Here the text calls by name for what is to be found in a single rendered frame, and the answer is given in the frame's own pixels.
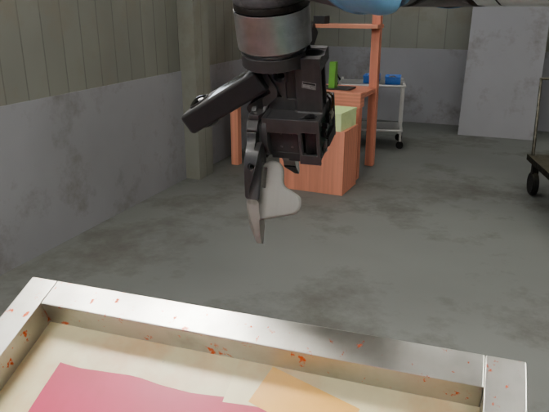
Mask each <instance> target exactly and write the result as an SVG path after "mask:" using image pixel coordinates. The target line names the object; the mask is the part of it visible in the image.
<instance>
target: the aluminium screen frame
mask: <svg viewBox="0 0 549 412"><path fill-rule="evenodd" d="M50 322H56V323H60V324H64V325H72V326H76V327H80V328H84V329H92V330H96V331H101V332H105V333H109V334H117V335H121V336H125V337H129V338H137V339H141V340H145V341H150V342H154V343H162V344H166V345H170V346H174V347H182V348H186V349H190V350H195V351H199V352H206V353H211V354H215V355H219V356H227V357H231V358H235V359H240V360H244V361H251V362H256V363H260V364H264V365H272V366H276V367H280V368H285V369H292V370H296V371H301V372H305V373H309V374H317V375H321V376H325V377H329V378H337V379H341V380H346V381H350V382H354V383H362V384H366V385H370V386H374V387H382V388H386V389H390V390H395V391H399V392H407V393H411V394H415V395H419V396H428V397H432V398H436V399H441V400H445V401H452V402H457V403H461V404H465V405H473V406H477V407H480V412H527V364H526V362H523V361H518V360H510V359H505V358H500V357H495V356H484V355H481V354H476V353H471V352H463V351H458V350H453V349H448V348H443V347H434V346H429V345H425V344H420V343H411V342H406V341H401V340H396V339H391V338H383V337H378V336H372V335H367V334H359V333H354V332H349V331H345V330H339V329H330V328H325V327H321V326H316V325H307V324H302V323H297V322H292V321H287V320H279V319H274V318H269V317H264V316H255V315H250V314H245V313H241V312H236V311H227V310H222V309H217V308H212V307H203V306H199V305H194V304H189V303H183V302H175V301H170V300H165V299H160V298H152V297H146V296H141V295H137V294H132V293H123V292H119V291H113V290H108V289H99V288H95V287H90V286H85V285H80V284H71V283H66V282H61V281H56V280H48V279H43V278H38V277H32V279H31V280H30V281H29V282H28V284H27V285H26V286H25V287H24V288H23V289H22V291H21V292H20V293H19V295H18V296H17V297H16V299H15V300H14V301H13V302H12V303H11V305H10V306H9V307H8V308H7V309H6V310H5V312H4V313H3V314H2V316H1V317H0V391H1V390H2V388H3V387H4V385H5V384H6V383H7V381H8V380H9V378H10V377H11V376H12V375H13V373H14V372H15V370H16V369H17V367H18V366H19V365H20V363H21V361H22V360H23V359H24V358H25V356H26V355H27V354H28V352H29V351H30V349H31V348H32V346H33V345H34V344H35V343H36V341H37V340H38V338H39V337H40V336H41V334H42V332H43V331H44V330H45V328H46V327H47V326H48V325H49V323H50Z"/></svg>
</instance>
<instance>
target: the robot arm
mask: <svg viewBox="0 0 549 412"><path fill-rule="evenodd" d="M310 1H312V2H318V3H322V4H326V5H329V6H333V7H338V8H340V9H342V10H343V11H347V12H349V13H353V14H357V15H367V14H371V15H376V16H385V15H389V14H392V13H394V12H396V11H397V10H398V9H399V8H400V7H438V8H445V9H453V8H459V7H486V6H510V7H549V0H232V2H233V8H234V9H233V12H234V23H235V30H236V36H237V43H238V48H239V50H240V51H241V57H242V62H243V67H244V68H245V69H246V71H244V72H242V73H241V74H240V75H238V76H236V77H235V78H233V79H231V80H230V81H229V82H227V83H225V84H224V85H222V86H220V87H219V88H218V89H216V90H214V91H213V92H211V93H209V94H204V95H201V96H197V97H196V98H195V99H194V100H193V101H192V103H191V105H190V108H189V109H188V110H187V111H186V112H185V113H184V114H183V115H182V117H181V119H182V121H183V123H184V124H185V125H186V127H187V128H188V129H189V130H190V131H191V132H192V133H196V132H199V131H200V130H202V129H204V128H210V127H212V126H214V125H216V124H217V123H218V122H219V121H220V119H221V118H223V117H224V116H226V115H227V114H229V113H231V112H233V111H234V110H236V109H238V108H239V107H241V106H243V105H245V104H247V103H248V102H249V101H251V102H250V104H249V105H248V107H247V110H248V112H249V113H250V114H249V115H248V120H247V126H246V129H247V145H246V150H245V156H244V189H245V197H246V202H247V211H248V220H249V224H250V227H251V229H252V233H253V235H254V237H255V240H256V242H257V243H258V244H263V240H264V231H265V219H268V218H273V217H283V216H288V215H293V214H296V213H297V212H298V211H299V210H300V208H301V197H300V196H299V195H298V194H296V193H295V192H293V191H292V190H290V189H288V188H287V187H286V186H285V184H284V169H283V165H282V164H281V163H280V162H278V161H269V162H266V158H268V156H269V155H273V157H275V158H282V159H283V164H284V167H285V168H287V169H289V170H290V171H292V172H294V173H297V174H299V172H300V168H299V161H300V163H301V164H309V165H319V166H321V164H322V163H321V160H322V158H323V156H324V153H326V152H327V151H328V146H330V144H331V142H332V140H333V138H334V135H336V121H335V99H334V92H327V91H326V73H325V64H326V63H327V61H328V59H329V54H328V46H315V45H310V43H311V42H312V33H311V16H310Z"/></svg>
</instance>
